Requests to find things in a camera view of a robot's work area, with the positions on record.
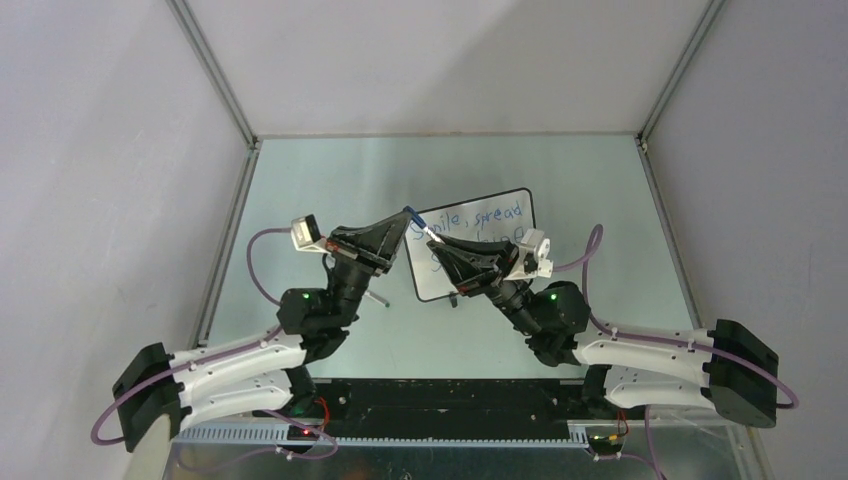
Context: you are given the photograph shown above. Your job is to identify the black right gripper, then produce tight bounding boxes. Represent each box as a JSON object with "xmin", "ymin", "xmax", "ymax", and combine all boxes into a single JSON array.
[{"xmin": 430, "ymin": 232, "xmax": 542, "ymax": 336}]

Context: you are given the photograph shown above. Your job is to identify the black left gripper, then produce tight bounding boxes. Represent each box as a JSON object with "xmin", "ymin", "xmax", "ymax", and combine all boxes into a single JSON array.
[{"xmin": 331, "ymin": 215, "xmax": 419, "ymax": 329}]

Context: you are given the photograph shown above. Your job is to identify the small black framed whiteboard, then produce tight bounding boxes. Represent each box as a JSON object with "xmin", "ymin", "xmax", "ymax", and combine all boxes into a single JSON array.
[{"xmin": 405, "ymin": 188, "xmax": 535, "ymax": 302}]

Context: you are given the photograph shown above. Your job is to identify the blue marker cap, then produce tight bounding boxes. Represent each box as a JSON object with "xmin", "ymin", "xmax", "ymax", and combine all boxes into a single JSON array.
[{"xmin": 404, "ymin": 206, "xmax": 426, "ymax": 228}]

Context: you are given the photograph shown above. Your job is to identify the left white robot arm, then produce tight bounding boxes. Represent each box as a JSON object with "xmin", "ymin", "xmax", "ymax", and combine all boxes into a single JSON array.
[{"xmin": 91, "ymin": 208, "xmax": 416, "ymax": 453}]

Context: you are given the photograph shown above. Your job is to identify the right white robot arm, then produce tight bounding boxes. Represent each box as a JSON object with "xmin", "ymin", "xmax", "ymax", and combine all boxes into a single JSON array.
[{"xmin": 427, "ymin": 230, "xmax": 779, "ymax": 428}]

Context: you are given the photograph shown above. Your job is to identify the green capped whiteboard marker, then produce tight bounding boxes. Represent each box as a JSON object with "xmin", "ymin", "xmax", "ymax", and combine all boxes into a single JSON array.
[{"xmin": 366, "ymin": 291, "xmax": 391, "ymax": 308}]

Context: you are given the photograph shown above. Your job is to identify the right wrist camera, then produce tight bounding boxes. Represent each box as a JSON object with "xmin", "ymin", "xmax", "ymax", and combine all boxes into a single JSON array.
[{"xmin": 510, "ymin": 228, "xmax": 554, "ymax": 280}]

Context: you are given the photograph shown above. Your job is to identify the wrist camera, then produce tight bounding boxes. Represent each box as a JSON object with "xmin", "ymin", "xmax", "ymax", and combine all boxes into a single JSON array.
[
  {"xmin": 290, "ymin": 214, "xmax": 327, "ymax": 254},
  {"xmin": 510, "ymin": 228, "xmax": 554, "ymax": 280}
]

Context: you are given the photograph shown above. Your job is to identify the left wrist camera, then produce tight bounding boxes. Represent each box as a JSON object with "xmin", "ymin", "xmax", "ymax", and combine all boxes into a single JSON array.
[{"xmin": 290, "ymin": 214, "xmax": 327, "ymax": 254}]

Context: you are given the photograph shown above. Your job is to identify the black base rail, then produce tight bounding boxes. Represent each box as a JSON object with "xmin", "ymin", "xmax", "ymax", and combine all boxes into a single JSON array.
[{"xmin": 254, "ymin": 377, "xmax": 647, "ymax": 442}]

